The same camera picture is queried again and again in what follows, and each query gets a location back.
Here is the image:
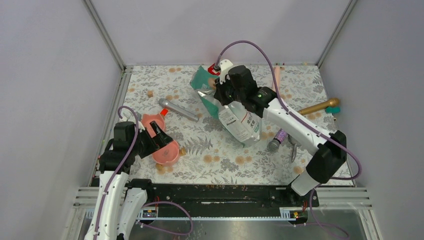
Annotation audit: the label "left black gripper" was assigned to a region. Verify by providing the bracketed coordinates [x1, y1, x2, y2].
[130, 120, 173, 158]

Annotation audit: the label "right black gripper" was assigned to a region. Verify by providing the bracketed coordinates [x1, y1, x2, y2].
[214, 74, 245, 106]

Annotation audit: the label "green silver pet food bag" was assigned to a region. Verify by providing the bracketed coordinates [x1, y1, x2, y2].
[190, 66, 262, 146]

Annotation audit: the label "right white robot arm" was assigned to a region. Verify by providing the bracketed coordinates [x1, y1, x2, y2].
[210, 60, 347, 206]

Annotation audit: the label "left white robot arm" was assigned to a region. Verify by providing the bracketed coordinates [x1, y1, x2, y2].
[84, 121, 173, 240]

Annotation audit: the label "pink pet bowl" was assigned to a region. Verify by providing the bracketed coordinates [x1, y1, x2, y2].
[151, 140, 180, 167]

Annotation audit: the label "pink scoop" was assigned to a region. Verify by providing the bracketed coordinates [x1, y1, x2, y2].
[140, 113, 167, 138]

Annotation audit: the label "red small box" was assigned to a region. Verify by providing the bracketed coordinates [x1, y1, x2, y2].
[207, 64, 220, 76]

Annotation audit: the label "orange red small block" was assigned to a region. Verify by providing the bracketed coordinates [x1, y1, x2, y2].
[160, 108, 169, 117]

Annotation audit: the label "pink cylinder toy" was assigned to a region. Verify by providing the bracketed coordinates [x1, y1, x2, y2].
[272, 65, 281, 92]

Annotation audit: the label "silver microphone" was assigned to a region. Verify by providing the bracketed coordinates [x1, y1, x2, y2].
[158, 98, 199, 122]

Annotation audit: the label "floral table mat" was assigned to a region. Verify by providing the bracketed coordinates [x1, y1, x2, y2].
[112, 64, 355, 186]

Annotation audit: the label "purple glitter microphone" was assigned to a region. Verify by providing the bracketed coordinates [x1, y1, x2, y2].
[266, 129, 288, 153]

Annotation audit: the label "metal scissors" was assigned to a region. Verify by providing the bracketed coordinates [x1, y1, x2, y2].
[288, 135, 301, 163]

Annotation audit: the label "teal small block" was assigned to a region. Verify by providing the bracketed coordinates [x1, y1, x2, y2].
[325, 106, 341, 114]

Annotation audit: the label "gold microphone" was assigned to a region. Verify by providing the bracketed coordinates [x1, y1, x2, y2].
[298, 97, 340, 116]

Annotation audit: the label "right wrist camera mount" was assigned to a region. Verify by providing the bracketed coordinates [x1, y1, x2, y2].
[212, 59, 235, 86]

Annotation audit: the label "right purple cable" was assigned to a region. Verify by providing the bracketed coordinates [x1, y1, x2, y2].
[215, 40, 363, 181]

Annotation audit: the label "purple cable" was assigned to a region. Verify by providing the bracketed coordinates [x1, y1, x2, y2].
[92, 105, 141, 240]
[215, 40, 363, 181]

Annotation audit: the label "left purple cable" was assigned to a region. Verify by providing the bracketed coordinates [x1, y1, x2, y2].
[92, 105, 141, 240]

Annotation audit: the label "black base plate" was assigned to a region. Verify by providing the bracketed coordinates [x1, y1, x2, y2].
[126, 178, 320, 218]

